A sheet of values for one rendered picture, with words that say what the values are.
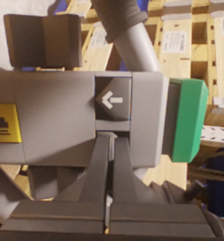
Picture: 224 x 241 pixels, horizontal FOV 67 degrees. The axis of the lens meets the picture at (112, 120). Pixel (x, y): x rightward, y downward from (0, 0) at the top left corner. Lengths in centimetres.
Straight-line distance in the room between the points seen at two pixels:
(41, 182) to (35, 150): 4
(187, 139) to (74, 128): 11
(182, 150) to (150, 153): 3
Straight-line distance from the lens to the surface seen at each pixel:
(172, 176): 88
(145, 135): 16
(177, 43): 134
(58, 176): 20
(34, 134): 17
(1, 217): 27
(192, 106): 17
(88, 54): 140
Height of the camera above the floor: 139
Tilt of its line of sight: 17 degrees down
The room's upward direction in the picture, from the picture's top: 96 degrees clockwise
